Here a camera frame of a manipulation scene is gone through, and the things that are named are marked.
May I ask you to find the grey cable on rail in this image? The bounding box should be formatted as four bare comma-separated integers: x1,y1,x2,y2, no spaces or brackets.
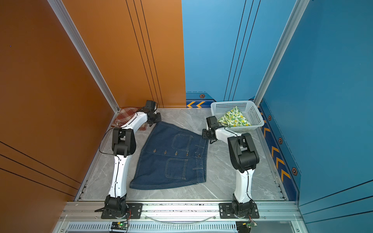
145,216,216,225

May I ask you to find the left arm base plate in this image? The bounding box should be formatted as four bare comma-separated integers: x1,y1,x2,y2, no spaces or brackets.
101,203,143,220

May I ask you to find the aluminium front rail frame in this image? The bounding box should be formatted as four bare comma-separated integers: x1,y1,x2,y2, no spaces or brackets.
53,201,308,233

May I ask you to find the dark blue denim skirt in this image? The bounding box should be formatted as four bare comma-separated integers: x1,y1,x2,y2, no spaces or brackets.
129,121,209,190

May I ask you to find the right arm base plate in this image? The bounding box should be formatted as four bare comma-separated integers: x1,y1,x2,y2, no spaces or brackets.
219,203,260,219

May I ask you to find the white plastic laundry basket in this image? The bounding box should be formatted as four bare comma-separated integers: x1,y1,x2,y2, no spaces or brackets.
211,101,264,133

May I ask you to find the right aluminium corner post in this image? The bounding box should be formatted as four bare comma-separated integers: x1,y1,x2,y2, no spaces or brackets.
254,0,310,106

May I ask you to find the lemon print skirt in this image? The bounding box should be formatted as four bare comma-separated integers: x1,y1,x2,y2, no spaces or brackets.
218,107,251,127

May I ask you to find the right green circuit board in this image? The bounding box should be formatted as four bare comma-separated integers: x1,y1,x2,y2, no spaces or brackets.
236,221,257,233

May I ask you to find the aluminium corner post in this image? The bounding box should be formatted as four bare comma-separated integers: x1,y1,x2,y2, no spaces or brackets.
48,0,119,113
254,0,310,106

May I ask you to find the green circuit board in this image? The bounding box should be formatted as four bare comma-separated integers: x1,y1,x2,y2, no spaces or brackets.
110,221,129,233
236,221,257,233

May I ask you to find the left green circuit board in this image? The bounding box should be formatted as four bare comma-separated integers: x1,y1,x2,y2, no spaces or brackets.
110,221,129,233

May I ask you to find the red plaid skirt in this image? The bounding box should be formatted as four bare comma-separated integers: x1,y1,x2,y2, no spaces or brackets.
111,107,140,127

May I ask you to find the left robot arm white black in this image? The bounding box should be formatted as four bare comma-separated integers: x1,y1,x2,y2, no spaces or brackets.
96,100,161,219

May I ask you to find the left aluminium corner post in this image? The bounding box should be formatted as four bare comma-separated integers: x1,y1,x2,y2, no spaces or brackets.
48,0,119,113

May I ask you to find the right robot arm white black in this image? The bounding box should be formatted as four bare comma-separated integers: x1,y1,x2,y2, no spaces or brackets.
202,116,260,219

